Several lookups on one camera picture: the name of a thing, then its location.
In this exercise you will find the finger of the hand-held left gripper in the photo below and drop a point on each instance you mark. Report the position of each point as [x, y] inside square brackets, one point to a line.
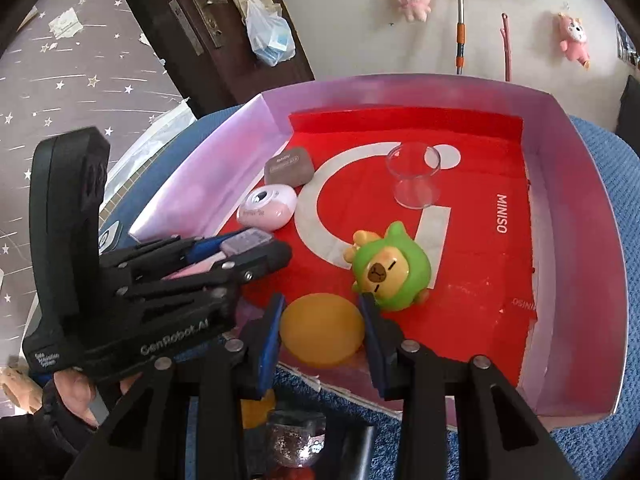
[205, 248]
[260, 260]

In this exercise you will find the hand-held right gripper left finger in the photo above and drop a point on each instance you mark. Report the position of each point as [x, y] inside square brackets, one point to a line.
[270, 342]

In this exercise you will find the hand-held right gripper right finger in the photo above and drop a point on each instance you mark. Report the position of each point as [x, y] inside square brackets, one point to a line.
[374, 345]

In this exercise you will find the orange round soap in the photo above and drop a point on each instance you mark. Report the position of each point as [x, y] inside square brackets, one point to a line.
[257, 410]
[322, 332]

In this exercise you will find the green capybara toy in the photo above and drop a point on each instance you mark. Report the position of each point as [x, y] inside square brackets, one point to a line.
[395, 270]

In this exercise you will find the brown eyeshadow case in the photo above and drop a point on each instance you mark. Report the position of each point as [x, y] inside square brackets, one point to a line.
[289, 166]

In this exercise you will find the glitter bottle with red cap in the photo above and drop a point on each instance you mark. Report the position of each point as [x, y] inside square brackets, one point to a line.
[295, 440]

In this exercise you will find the clear plastic cup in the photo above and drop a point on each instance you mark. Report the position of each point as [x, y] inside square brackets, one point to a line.
[415, 175]

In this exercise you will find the pink cardboard tray red base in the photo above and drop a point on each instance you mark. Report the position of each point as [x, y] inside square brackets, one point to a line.
[575, 260]

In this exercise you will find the person's left forearm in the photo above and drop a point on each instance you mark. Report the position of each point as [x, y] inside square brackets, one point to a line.
[35, 440]

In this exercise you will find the person's left hand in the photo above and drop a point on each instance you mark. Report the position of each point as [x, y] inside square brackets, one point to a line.
[75, 392]

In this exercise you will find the red paper bag liner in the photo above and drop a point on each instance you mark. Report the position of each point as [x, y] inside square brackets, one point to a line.
[475, 285]

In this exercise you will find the clear plastic sheet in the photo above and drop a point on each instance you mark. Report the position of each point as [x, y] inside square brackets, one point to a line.
[150, 135]

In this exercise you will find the tan plush toy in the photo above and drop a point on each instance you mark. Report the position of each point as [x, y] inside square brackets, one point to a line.
[12, 385]

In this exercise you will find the brown wooden door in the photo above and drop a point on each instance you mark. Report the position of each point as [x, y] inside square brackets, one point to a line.
[165, 35]

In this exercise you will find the metal door lock plate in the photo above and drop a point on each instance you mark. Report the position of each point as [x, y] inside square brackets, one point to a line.
[186, 27]

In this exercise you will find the white plastic bag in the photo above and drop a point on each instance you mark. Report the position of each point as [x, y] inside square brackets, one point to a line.
[270, 35]

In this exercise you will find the metal mop pole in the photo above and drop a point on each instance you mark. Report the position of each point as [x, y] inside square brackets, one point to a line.
[459, 15]

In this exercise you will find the pink stick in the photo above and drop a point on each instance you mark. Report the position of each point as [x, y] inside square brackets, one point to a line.
[507, 47]

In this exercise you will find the pink bear plush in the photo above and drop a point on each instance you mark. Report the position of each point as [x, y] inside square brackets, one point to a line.
[574, 37]

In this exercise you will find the white paper wall patch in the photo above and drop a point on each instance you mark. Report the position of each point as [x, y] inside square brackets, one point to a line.
[65, 22]

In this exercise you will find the wall mirror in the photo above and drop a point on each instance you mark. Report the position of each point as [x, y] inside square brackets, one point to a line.
[627, 42]

